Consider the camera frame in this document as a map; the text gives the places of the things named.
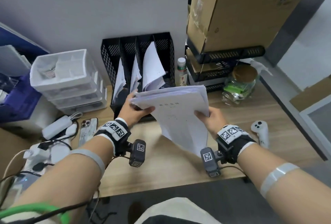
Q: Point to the clear bottle white cap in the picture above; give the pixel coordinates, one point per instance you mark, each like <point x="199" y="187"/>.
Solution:
<point x="182" y="71"/>

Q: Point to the blue plastic file basket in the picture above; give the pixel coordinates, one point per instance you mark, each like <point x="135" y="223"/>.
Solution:
<point x="20" y="102"/>

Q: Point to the white power strip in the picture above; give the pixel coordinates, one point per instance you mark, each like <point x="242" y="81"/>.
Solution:
<point x="31" y="154"/>

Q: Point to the wooden table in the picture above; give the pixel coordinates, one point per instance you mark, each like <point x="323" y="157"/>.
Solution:
<point x="168" y="164"/>

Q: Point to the white papers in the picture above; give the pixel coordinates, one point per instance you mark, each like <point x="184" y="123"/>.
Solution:
<point x="181" y="118"/>

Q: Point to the black letter trays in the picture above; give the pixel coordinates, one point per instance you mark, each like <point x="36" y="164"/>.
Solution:
<point x="214" y="74"/>

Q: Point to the person's right hand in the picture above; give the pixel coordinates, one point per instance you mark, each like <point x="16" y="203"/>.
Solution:
<point x="214" y="121"/>

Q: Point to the person's left forearm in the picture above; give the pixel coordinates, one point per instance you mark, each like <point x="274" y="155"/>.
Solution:
<point x="59" y="180"/>

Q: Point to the grey spiral notebook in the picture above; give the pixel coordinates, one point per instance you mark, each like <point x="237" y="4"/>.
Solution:
<point x="13" y="61"/>

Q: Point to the black smartphone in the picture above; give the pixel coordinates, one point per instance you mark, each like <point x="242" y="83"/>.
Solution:
<point x="88" y="130"/>

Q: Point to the white shirt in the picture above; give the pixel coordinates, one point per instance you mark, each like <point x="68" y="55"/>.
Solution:
<point x="178" y="211"/>

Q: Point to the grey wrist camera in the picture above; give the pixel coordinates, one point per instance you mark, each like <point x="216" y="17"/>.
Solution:
<point x="137" y="154"/>
<point x="209" y="159"/>

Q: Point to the person's left hand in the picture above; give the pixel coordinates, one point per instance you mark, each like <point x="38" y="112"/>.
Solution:
<point x="129" y="114"/>

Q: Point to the white drawer organiser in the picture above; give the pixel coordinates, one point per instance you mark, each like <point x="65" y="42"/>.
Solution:
<point x="67" y="89"/>

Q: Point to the person's right forearm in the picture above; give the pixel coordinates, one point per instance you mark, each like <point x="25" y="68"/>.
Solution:
<point x="284" y="187"/>

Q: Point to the black mesh file organizer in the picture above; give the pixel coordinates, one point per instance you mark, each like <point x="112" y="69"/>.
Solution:
<point x="108" y="50"/>

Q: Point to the black marker wristband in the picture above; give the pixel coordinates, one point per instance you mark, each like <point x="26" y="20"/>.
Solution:
<point x="116" y="133"/>
<point x="235" y="141"/>

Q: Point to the white box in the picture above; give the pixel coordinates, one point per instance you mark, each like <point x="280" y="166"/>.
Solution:
<point x="44" y="118"/>

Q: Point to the large brown cardboard box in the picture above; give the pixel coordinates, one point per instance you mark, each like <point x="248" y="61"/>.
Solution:
<point x="245" y="12"/>

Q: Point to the brown shoe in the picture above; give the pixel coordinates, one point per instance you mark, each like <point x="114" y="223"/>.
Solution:
<point x="135" y="211"/>

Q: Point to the glass jar with cork lid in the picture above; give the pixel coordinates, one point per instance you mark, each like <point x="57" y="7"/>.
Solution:
<point x="239" y="87"/>

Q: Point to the small clear jar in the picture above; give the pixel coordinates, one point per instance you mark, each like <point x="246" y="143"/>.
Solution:
<point x="50" y="71"/>

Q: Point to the white handheld controller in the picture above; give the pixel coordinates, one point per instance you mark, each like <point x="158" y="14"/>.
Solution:
<point x="260" y="128"/>

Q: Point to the open brown cardboard box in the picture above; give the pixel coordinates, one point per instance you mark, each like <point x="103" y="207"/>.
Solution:
<point x="10" y="149"/>

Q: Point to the white framed panel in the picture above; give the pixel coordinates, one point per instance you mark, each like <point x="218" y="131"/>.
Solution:
<point x="318" y="118"/>

